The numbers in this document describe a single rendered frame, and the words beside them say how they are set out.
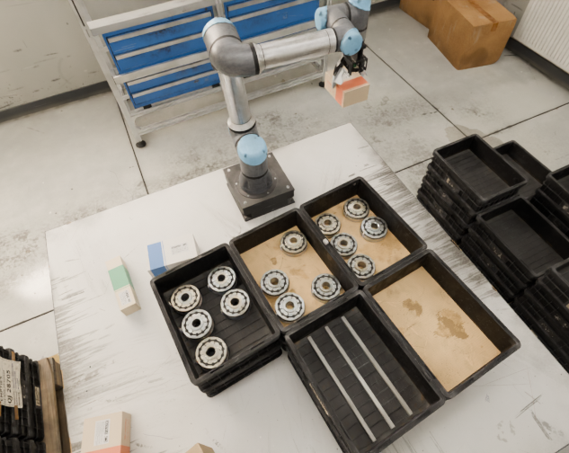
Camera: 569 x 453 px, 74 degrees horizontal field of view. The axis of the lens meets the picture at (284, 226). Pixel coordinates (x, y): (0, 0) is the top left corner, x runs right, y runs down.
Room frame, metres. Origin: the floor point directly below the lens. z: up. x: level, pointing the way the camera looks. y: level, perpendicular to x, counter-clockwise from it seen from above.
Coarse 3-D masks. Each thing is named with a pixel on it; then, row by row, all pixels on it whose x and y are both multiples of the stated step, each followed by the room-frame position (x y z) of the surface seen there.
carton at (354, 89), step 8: (328, 72) 1.42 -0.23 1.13; (344, 72) 1.41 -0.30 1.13; (328, 80) 1.39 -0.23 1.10; (344, 80) 1.36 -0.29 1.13; (352, 80) 1.35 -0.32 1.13; (360, 80) 1.35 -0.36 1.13; (328, 88) 1.39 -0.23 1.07; (336, 88) 1.33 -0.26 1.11; (344, 88) 1.30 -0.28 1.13; (352, 88) 1.30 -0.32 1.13; (360, 88) 1.30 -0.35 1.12; (368, 88) 1.32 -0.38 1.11; (336, 96) 1.33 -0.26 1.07; (344, 96) 1.28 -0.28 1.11; (352, 96) 1.29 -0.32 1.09; (360, 96) 1.31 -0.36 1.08; (344, 104) 1.28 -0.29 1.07
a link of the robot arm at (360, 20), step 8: (352, 0) 1.33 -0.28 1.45; (360, 0) 1.32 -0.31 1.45; (368, 0) 1.32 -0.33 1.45; (352, 8) 1.32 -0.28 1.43; (360, 8) 1.31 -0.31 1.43; (368, 8) 1.32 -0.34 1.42; (352, 16) 1.31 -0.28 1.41; (360, 16) 1.31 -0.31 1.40; (368, 16) 1.33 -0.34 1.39; (360, 24) 1.31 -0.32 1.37
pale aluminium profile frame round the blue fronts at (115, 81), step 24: (72, 0) 2.29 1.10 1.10; (216, 0) 2.59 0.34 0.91; (312, 24) 2.83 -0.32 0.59; (96, 48) 2.29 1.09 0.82; (144, 72) 2.36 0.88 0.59; (264, 72) 2.70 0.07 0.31; (120, 96) 2.30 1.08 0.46; (192, 96) 2.48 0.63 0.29; (168, 120) 2.40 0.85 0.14; (144, 144) 2.30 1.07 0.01
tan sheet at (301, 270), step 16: (272, 240) 0.79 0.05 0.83; (256, 256) 0.72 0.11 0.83; (272, 256) 0.71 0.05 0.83; (288, 256) 0.71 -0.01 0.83; (304, 256) 0.70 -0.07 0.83; (256, 272) 0.65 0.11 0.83; (288, 272) 0.64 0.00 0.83; (304, 272) 0.64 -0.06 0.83; (320, 272) 0.63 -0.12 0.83; (304, 288) 0.57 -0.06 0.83; (272, 304) 0.52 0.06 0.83; (320, 304) 0.51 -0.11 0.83
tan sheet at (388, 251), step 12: (336, 216) 0.88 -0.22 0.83; (372, 216) 0.87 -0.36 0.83; (348, 228) 0.82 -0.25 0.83; (360, 240) 0.76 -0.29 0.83; (384, 240) 0.75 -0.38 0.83; (396, 240) 0.75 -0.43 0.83; (360, 252) 0.71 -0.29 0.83; (372, 252) 0.70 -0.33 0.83; (384, 252) 0.70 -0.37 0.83; (396, 252) 0.70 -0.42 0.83; (408, 252) 0.69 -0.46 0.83; (384, 264) 0.65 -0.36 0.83
